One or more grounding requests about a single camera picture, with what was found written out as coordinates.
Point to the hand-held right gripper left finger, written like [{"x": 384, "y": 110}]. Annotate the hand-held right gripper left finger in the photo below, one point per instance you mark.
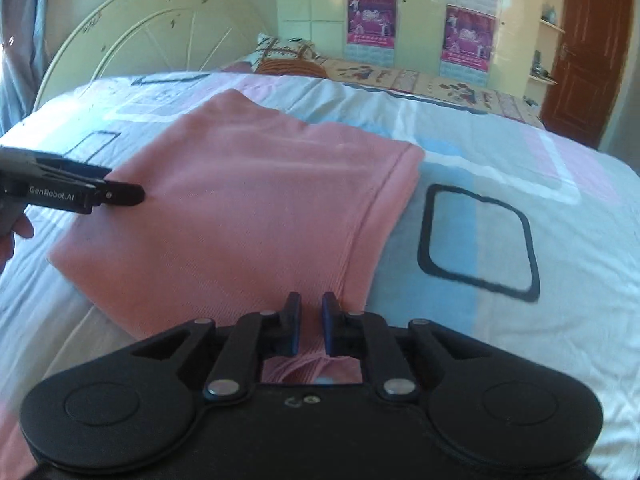
[{"x": 295, "y": 322}]

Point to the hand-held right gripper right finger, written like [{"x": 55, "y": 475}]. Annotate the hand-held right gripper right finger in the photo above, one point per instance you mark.
[{"x": 327, "y": 322}]

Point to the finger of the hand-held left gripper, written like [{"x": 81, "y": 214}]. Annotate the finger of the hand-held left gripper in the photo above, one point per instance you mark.
[{"x": 122, "y": 194}]

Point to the pink knit shirt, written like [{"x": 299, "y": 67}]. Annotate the pink knit shirt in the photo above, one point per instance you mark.
[{"x": 250, "y": 200}]

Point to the person's left hand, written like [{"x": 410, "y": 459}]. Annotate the person's left hand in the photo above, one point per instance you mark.
[{"x": 22, "y": 230}]

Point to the blue grey curtain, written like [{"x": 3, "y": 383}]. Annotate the blue grey curtain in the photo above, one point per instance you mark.
[{"x": 22, "y": 35}]

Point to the cream metal headboard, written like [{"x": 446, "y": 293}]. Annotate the cream metal headboard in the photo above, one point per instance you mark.
[{"x": 150, "y": 25}]

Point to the orange striped pillow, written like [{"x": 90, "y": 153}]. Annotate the orange striped pillow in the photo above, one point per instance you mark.
[{"x": 290, "y": 67}]

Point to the checkered patterned pillow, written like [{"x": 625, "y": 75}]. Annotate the checkered patterned pillow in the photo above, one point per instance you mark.
[{"x": 287, "y": 50}]

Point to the floral beige blanket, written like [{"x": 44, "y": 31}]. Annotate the floral beige blanket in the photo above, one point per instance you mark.
[{"x": 440, "y": 90}]

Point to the cream wardrobe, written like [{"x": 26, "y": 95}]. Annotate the cream wardrobe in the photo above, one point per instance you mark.
[{"x": 425, "y": 20}]

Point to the dark shelf ornament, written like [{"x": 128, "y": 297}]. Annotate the dark shelf ornament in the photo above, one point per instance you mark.
[{"x": 538, "y": 65}]

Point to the brown wooden door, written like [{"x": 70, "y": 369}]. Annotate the brown wooden door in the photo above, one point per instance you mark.
[{"x": 585, "y": 60}]

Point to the cream corner shelf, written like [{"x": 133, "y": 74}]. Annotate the cream corner shelf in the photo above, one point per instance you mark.
[{"x": 552, "y": 27}]

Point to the teal glass shelf item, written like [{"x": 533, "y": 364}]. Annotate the teal glass shelf item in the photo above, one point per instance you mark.
[{"x": 549, "y": 14}]

